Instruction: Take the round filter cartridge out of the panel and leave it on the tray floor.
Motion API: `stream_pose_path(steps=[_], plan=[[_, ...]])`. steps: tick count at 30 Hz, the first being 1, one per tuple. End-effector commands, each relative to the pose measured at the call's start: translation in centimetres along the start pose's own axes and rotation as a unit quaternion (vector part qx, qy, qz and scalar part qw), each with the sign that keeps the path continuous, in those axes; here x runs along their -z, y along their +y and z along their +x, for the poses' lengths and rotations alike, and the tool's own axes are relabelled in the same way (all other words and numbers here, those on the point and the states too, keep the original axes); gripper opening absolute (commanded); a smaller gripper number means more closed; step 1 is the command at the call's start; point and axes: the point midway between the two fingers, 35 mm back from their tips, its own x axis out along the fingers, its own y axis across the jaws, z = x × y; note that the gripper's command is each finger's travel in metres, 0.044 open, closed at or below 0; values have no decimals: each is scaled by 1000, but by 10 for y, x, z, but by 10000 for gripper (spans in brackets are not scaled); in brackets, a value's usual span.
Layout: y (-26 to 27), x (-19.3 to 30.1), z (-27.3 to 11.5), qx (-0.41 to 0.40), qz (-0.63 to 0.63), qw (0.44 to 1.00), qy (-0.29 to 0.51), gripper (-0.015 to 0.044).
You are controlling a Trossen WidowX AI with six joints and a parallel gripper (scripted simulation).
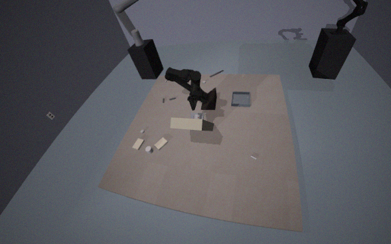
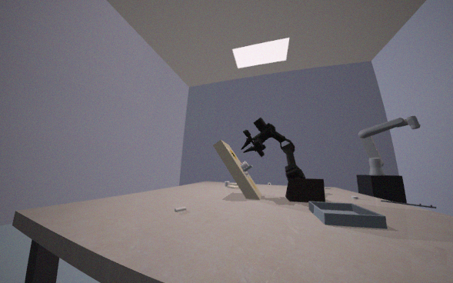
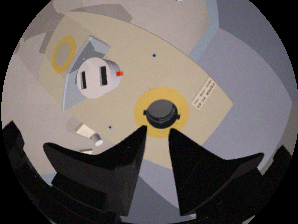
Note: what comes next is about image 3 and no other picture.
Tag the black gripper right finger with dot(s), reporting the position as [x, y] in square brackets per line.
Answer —
[199, 174]

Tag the beige flat rectangular slab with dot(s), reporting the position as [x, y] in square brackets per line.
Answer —
[84, 131]
[86, 151]

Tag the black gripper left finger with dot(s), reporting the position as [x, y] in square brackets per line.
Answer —
[115, 171]

